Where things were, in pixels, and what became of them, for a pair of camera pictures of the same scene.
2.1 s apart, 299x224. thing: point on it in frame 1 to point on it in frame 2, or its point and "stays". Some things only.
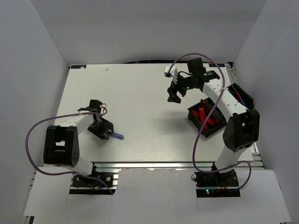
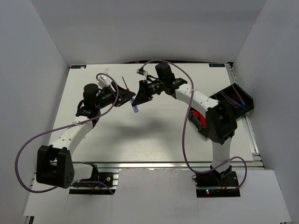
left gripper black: x=107 y=125 to x=124 y=94
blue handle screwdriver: x=116 y=135 to x=127 y=88
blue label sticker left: x=78 y=66 stays
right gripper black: x=172 y=92 to x=144 y=94
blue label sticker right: x=219 y=65 stays
